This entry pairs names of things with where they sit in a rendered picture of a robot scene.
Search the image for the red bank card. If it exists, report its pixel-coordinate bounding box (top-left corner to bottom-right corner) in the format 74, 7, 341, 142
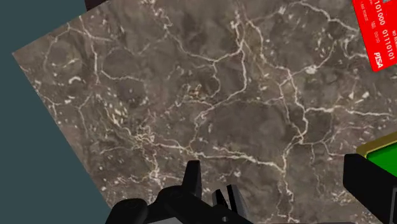
351, 0, 397, 73

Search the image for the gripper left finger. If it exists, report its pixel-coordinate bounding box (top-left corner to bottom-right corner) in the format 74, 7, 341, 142
104, 160, 218, 224

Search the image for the green and yellow box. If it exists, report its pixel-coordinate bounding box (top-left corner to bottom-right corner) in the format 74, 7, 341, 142
355, 131, 397, 178

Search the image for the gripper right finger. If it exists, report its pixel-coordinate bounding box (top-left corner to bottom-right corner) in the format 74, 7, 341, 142
342, 153, 397, 224

